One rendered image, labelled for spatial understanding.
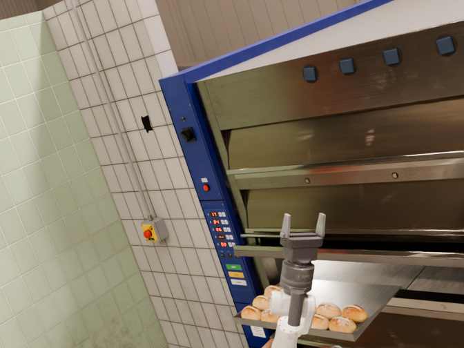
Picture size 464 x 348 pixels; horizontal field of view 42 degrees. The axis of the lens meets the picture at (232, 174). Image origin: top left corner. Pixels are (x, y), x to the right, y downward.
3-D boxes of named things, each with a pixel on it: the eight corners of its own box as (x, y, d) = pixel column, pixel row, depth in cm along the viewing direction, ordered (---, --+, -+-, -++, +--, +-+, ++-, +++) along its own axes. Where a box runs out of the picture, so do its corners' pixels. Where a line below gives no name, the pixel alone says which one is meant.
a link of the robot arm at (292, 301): (311, 273, 171) (306, 310, 173) (273, 268, 171) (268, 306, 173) (316, 288, 160) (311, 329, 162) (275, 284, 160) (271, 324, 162)
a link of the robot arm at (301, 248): (331, 240, 163) (325, 282, 165) (313, 229, 171) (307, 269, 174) (290, 242, 157) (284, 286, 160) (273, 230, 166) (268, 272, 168)
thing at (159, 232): (157, 235, 302) (150, 217, 300) (170, 235, 295) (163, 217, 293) (146, 242, 297) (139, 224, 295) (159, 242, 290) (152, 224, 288)
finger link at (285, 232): (291, 216, 159) (288, 239, 161) (286, 213, 162) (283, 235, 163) (286, 216, 159) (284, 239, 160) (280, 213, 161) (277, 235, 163)
